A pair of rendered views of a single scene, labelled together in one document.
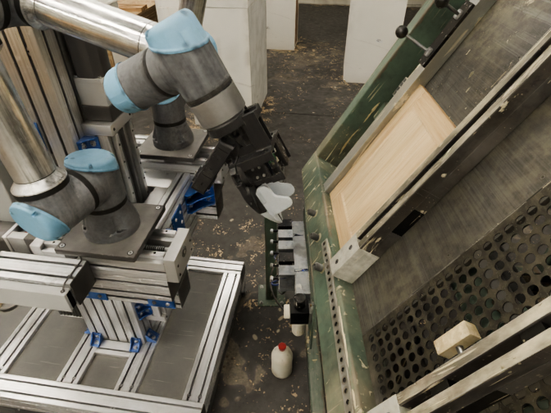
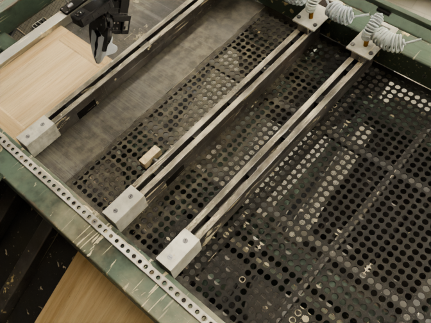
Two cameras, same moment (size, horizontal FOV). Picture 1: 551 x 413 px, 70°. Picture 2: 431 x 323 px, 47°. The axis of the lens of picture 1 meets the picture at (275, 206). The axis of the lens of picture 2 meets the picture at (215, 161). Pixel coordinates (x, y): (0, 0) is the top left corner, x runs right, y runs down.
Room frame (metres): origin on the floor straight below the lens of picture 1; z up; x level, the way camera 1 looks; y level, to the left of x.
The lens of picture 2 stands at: (-0.44, 1.12, 1.41)
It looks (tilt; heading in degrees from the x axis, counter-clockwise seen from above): 7 degrees down; 294
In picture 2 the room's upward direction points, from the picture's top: 32 degrees clockwise
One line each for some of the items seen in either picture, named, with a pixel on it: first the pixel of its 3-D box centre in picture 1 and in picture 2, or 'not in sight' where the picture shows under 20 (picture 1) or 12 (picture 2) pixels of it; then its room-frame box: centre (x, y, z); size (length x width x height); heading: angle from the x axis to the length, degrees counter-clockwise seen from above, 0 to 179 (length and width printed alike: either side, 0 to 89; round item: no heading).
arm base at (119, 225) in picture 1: (108, 211); not in sight; (0.83, 0.46, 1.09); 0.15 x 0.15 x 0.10
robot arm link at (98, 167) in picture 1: (93, 177); not in sight; (0.83, 0.46, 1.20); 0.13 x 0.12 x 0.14; 158
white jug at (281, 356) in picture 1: (281, 357); not in sight; (0.99, -0.03, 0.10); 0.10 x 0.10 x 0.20
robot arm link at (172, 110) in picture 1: (166, 97); not in sight; (1.33, 0.39, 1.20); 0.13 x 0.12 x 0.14; 171
